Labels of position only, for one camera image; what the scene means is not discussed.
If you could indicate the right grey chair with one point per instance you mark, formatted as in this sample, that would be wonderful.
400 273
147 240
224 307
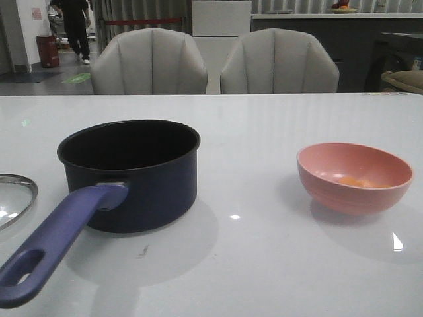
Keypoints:
278 61

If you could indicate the red trash bin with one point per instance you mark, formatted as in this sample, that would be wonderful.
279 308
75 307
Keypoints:
48 51

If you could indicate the dark blue saucepan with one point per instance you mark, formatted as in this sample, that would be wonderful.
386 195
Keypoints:
123 177

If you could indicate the grey chair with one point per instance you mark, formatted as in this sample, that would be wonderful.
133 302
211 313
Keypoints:
151 61
278 61

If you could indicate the walking person in black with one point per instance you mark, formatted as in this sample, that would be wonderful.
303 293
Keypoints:
76 19

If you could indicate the pink bowl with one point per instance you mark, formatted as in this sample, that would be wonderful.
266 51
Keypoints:
321 165

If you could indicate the tan cushion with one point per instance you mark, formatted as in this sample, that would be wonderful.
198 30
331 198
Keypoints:
403 81

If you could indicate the fruit plate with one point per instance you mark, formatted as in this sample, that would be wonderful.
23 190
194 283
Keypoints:
342 7

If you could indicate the white cabinet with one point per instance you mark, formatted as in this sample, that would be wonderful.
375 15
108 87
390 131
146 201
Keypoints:
215 26

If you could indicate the left grey chair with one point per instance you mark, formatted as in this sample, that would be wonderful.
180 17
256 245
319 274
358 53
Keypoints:
151 61

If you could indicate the grey counter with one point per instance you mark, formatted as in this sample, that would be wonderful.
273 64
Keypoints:
348 37

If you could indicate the glass lid with blue knob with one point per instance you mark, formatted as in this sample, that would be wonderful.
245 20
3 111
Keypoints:
18 193

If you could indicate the orange ham pieces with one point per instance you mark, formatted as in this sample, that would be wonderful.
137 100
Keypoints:
361 183

